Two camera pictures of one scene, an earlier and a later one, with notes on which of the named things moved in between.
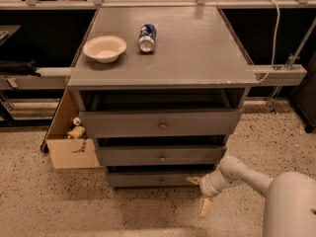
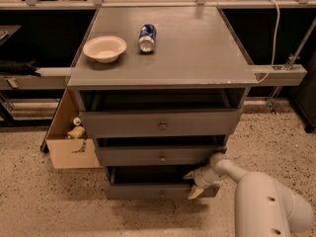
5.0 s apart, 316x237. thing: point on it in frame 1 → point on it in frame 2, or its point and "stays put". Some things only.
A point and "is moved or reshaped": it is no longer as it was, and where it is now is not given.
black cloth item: x=19 y=68 stays put
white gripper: x=207 y=186 → x=201 y=179
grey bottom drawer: x=164 y=179 is moved or reshaped
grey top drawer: x=162 y=123 stays put
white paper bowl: x=105 y=48 stays put
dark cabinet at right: x=305 y=96 stays put
